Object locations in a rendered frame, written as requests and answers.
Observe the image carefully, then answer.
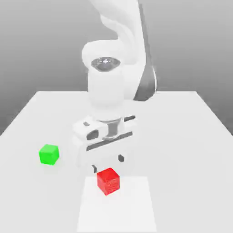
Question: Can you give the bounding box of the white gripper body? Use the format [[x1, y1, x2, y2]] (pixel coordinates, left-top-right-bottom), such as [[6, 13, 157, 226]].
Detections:
[[80, 130, 136, 167]]

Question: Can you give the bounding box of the small red cube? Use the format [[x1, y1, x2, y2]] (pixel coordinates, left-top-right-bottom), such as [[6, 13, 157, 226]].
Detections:
[[96, 167, 121, 196]]

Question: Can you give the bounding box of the small green cube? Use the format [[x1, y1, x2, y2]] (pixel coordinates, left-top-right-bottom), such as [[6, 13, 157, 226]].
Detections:
[[39, 143, 60, 166]]

